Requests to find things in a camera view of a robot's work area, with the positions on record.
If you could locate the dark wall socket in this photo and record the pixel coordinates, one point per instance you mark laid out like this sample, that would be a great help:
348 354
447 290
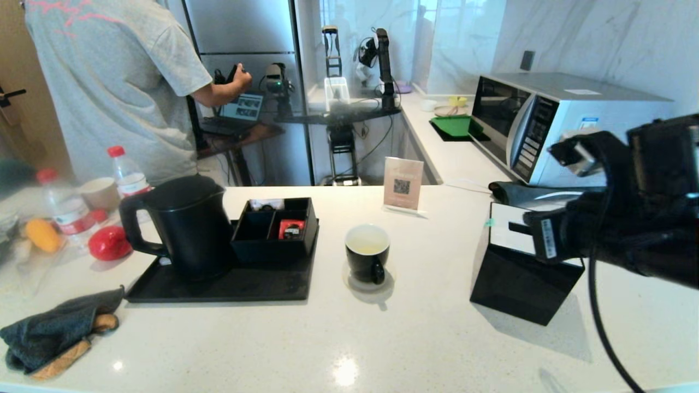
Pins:
527 60

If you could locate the red sachet packet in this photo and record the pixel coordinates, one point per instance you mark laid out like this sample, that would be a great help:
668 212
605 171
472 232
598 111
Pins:
285 228

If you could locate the open laptop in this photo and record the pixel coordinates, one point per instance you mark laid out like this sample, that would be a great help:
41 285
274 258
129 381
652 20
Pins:
243 106

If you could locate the brown wooden desk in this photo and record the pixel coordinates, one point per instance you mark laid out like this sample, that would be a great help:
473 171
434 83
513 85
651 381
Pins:
240 141

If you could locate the purple dish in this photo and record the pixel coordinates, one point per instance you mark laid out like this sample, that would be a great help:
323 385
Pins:
405 87

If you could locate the beige plate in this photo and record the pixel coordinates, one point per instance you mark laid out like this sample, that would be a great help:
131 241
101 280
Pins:
445 111

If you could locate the white bowl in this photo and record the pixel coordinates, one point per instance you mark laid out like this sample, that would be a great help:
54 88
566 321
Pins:
428 104

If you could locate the red round fruit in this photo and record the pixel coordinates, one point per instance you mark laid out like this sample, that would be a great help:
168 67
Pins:
108 244

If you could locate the pink QR code sign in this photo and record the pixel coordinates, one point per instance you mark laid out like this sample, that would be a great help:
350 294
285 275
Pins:
403 185

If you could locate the person in gray t-shirt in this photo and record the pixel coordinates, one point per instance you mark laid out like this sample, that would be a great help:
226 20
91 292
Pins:
109 82

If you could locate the dark gray cloth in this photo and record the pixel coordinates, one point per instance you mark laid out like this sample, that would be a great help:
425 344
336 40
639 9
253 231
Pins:
513 192

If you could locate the black mug white inside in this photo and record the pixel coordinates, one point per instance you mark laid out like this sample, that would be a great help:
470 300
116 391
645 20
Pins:
363 267

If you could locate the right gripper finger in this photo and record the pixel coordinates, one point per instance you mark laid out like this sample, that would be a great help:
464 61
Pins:
538 216
532 226

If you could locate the brown cork pad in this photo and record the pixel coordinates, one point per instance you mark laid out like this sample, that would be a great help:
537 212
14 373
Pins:
60 360

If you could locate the silver microwave oven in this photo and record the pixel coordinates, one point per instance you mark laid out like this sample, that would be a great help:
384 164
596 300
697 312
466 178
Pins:
524 125

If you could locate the black electric kettle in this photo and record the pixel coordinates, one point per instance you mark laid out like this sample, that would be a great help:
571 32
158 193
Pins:
188 229

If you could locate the green mat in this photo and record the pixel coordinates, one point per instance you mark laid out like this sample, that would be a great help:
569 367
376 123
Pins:
453 125

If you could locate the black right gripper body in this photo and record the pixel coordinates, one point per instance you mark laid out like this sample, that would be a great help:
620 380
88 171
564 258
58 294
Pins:
568 234

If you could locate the clear water bottle red cap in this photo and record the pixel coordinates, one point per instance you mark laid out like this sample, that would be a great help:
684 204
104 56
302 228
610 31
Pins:
68 213
128 180

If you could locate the black compartment organizer box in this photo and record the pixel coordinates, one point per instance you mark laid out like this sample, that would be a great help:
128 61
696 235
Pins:
251 254

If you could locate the dark oven mitt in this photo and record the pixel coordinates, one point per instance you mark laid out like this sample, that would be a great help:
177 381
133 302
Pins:
49 333

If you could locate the black serving tray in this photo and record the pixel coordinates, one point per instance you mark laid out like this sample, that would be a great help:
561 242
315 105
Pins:
229 286

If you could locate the yellow bowl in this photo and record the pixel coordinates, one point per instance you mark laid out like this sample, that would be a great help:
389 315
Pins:
457 100

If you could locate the white sachet packet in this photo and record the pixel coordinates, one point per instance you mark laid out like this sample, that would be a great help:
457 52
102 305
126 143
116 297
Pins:
267 205

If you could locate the black tissue box white lid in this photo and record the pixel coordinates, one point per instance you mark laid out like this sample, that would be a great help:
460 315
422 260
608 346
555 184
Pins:
513 284

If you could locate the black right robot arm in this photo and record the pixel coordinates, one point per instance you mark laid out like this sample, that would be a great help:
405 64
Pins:
655 218

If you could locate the round translucent coaster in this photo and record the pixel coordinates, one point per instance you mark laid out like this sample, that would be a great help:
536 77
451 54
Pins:
348 279

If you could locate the beige paper cup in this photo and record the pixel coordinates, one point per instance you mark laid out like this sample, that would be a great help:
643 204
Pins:
98 194

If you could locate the orange fruit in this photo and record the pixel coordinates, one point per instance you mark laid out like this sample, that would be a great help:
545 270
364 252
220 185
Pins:
42 236

